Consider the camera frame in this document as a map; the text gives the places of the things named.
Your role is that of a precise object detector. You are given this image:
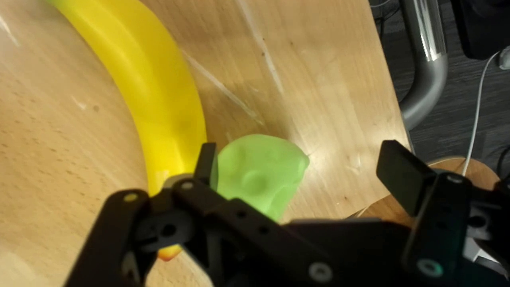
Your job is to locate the metal cart handle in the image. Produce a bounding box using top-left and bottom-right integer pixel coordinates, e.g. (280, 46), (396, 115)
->
(401, 0), (449, 129)

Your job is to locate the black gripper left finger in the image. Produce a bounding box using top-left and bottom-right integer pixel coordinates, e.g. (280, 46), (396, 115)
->
(195, 142), (217, 187)

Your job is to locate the yellow plush banana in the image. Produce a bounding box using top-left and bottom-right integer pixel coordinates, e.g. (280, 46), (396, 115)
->
(50, 0), (210, 262)

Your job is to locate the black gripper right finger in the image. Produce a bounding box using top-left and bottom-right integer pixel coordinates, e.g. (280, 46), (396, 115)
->
(377, 140), (437, 217)

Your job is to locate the round wooden stool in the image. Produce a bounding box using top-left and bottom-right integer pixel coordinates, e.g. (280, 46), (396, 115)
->
(348, 155), (503, 225)

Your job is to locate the light green plush cabbage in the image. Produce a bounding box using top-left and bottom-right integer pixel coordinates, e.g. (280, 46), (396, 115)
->
(217, 134), (310, 219)

